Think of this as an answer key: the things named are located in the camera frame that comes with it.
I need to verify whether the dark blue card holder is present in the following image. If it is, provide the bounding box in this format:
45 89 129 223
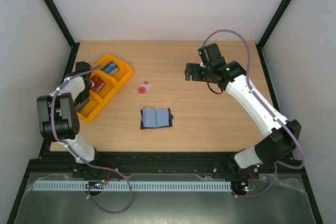
140 107 173 130

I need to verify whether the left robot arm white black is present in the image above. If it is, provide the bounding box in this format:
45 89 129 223
36 61 96 164

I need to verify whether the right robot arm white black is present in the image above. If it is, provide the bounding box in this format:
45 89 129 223
184 43 301 178

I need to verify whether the red dot card on table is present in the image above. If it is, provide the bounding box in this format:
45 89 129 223
135 81 153 95

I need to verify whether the blue cards stack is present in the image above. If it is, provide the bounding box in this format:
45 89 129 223
101 61 119 76

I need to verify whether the red cards stack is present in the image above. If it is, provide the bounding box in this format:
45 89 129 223
90 76 106 93

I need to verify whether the black cards stack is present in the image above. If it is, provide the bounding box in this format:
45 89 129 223
75 98 89 112

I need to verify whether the yellow three-compartment bin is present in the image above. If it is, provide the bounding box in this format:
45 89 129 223
77 54 134 123

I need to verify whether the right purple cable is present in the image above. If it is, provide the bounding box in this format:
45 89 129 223
202 29 307 199

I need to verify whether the purple cable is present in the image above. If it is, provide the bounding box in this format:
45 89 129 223
50 64 134 214
202 29 307 199

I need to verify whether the white slotted cable duct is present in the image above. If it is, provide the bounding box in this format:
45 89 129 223
33 180 232 192

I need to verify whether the right black frame post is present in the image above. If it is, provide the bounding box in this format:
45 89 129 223
257 0 309 49

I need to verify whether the black frame post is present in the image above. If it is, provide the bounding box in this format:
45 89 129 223
257 0 309 49
27 0 79 49

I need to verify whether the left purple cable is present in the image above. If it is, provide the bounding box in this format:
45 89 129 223
50 64 134 214

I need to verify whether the left black frame post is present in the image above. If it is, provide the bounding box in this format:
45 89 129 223
27 0 79 49

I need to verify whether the black aluminium rail base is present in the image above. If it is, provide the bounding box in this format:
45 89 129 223
24 151 307 180

